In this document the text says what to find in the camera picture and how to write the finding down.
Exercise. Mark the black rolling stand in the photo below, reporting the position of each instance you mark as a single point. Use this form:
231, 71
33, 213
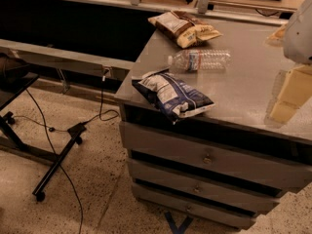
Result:
29, 143

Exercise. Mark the blue tape floor mark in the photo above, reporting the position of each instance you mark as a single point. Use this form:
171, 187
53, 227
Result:
178, 223

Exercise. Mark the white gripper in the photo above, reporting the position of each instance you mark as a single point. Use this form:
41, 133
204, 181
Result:
299, 36

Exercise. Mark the brown chip bag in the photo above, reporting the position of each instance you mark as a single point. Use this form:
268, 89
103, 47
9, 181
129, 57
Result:
183, 28

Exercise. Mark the grey long bench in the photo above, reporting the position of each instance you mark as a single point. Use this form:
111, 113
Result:
62, 59

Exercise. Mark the blue chip bag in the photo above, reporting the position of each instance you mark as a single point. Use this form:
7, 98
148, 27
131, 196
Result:
171, 96

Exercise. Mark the clear plastic water bottle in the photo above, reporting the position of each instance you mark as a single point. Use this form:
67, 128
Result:
193, 60

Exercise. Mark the top grey drawer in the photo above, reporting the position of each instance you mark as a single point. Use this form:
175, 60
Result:
238, 164

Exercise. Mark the middle grey drawer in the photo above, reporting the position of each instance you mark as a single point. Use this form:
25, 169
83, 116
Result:
201, 188

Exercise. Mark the grey drawer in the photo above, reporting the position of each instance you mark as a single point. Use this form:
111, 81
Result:
238, 164
191, 208
201, 188

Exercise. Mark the bottom grey drawer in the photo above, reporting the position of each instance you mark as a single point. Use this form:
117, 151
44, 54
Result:
191, 208

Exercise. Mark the grey drawer cabinet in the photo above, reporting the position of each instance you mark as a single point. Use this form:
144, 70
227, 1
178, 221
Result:
238, 121

